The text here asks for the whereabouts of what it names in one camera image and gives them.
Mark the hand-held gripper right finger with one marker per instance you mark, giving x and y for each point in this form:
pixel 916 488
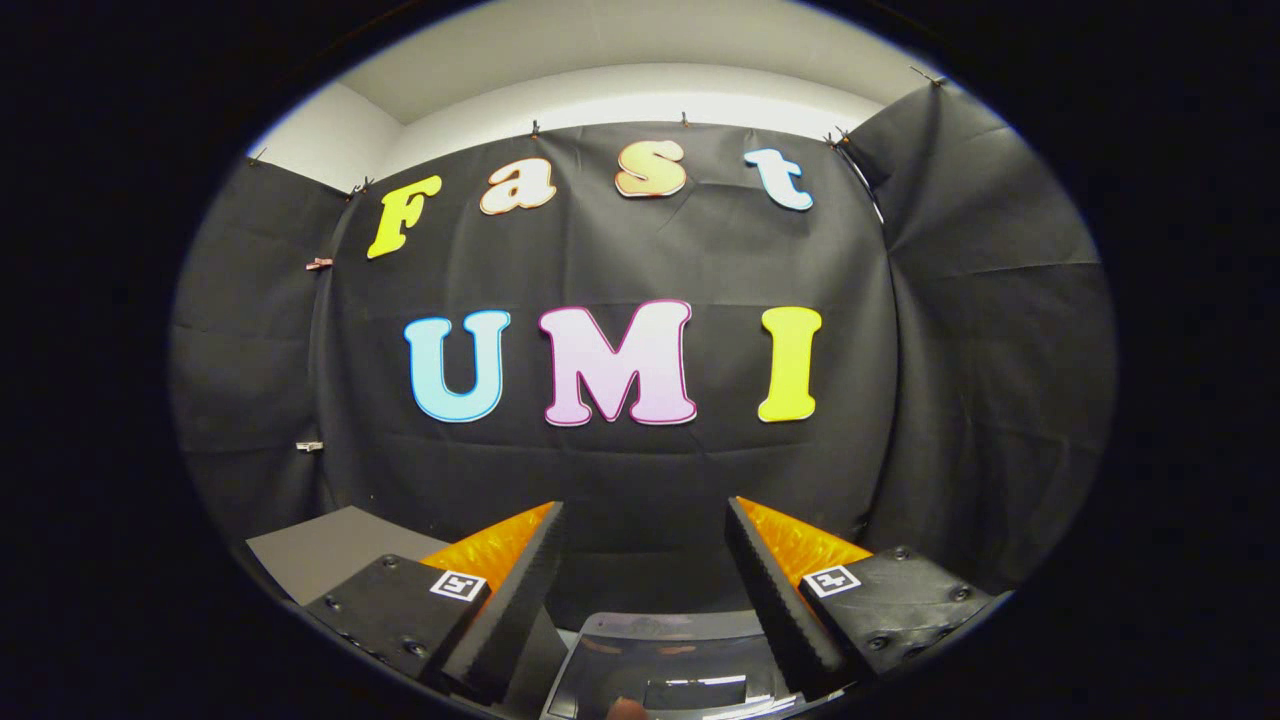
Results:
pixel 775 600

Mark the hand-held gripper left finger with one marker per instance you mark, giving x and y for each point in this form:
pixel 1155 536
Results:
pixel 520 600

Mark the dark grey washing machine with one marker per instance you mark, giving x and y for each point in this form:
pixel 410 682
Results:
pixel 548 650

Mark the black backdrop cloth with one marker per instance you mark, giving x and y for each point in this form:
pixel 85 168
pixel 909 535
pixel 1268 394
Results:
pixel 620 470

